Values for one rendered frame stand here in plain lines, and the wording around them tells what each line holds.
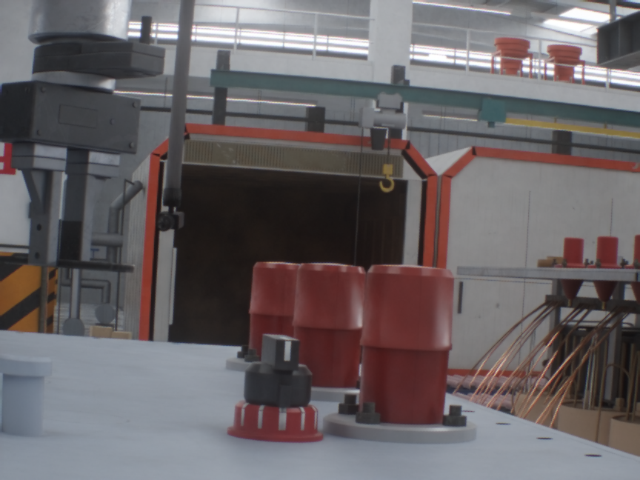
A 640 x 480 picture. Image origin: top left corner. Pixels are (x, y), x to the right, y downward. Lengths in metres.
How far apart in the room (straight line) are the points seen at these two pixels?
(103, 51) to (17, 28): 10.65
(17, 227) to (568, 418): 8.12
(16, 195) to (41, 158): 10.49
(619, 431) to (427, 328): 2.59
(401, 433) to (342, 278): 0.37
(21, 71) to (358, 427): 10.75
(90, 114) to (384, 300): 0.30
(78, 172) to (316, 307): 0.32
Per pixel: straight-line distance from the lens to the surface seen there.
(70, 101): 1.20
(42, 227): 1.20
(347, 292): 1.42
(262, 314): 1.75
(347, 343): 1.43
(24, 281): 11.66
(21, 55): 11.78
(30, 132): 1.17
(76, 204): 1.23
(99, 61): 1.17
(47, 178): 1.20
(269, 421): 1.04
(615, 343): 4.09
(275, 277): 1.75
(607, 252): 3.80
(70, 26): 1.19
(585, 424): 3.99
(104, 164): 1.24
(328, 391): 1.40
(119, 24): 1.21
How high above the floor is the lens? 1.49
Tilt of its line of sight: 1 degrees up
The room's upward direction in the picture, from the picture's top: 4 degrees clockwise
